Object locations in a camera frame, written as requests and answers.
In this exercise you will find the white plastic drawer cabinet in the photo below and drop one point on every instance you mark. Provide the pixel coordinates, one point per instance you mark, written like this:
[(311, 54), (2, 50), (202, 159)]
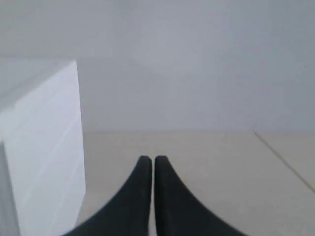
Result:
[(42, 173)]

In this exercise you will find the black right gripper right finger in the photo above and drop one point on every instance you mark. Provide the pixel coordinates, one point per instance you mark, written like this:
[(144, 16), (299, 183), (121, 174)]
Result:
[(178, 212)]

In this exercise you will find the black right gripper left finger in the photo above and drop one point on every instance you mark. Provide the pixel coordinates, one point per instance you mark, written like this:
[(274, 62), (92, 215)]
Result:
[(128, 212)]

